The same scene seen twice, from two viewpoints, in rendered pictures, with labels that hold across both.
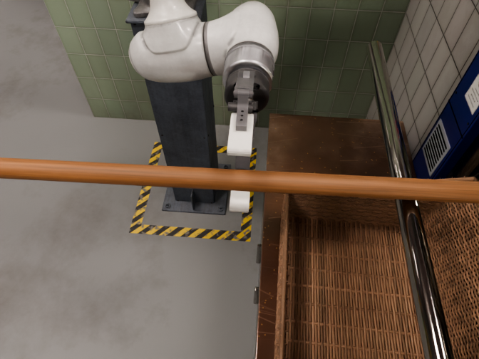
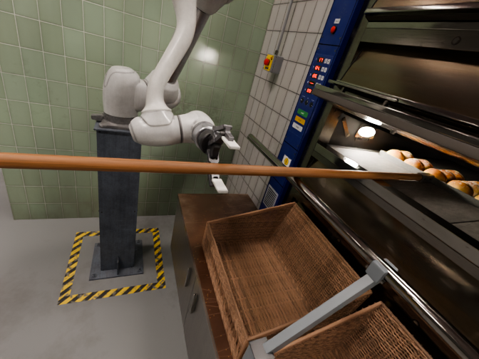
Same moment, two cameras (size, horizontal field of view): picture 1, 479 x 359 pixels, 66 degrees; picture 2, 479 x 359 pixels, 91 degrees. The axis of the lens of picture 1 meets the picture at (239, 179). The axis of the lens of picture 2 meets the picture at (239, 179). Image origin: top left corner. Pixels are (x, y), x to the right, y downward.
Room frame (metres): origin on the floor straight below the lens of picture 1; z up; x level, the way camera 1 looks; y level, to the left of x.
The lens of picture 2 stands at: (-0.20, 0.29, 1.47)
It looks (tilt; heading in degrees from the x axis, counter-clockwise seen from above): 27 degrees down; 326
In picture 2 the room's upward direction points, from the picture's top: 16 degrees clockwise
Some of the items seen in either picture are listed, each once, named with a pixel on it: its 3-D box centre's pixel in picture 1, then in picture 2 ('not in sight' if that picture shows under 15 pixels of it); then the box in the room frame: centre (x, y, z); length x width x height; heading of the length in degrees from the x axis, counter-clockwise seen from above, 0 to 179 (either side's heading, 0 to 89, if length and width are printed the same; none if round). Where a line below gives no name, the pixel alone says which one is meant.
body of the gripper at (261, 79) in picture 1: (246, 102); (212, 145); (0.46, -0.01, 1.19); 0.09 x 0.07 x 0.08; 176
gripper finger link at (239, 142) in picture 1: (240, 133); (230, 142); (0.33, 0.00, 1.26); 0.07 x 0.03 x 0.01; 176
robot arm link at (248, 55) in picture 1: (248, 74); (206, 137); (0.54, -0.02, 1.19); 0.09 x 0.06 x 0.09; 86
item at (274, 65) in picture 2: not in sight; (273, 63); (1.21, -0.64, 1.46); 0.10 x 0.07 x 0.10; 175
